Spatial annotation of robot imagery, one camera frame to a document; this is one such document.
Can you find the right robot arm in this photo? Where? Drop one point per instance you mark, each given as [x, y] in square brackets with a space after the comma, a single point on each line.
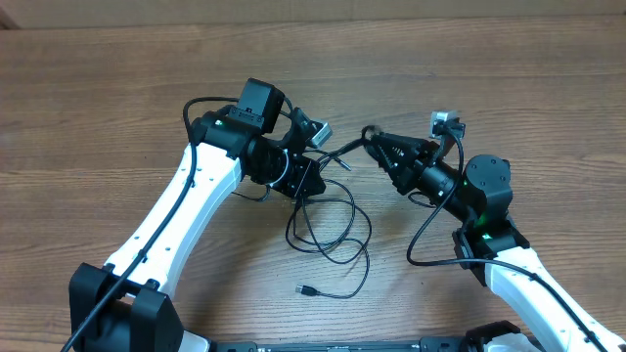
[478, 193]

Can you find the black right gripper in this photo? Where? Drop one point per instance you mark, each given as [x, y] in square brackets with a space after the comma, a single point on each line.
[414, 154]

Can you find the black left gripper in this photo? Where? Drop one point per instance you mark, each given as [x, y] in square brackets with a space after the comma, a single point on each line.
[303, 167]

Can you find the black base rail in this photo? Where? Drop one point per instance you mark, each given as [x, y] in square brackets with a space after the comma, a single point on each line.
[498, 336]

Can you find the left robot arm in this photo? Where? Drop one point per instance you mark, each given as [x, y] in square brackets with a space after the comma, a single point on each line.
[127, 304]

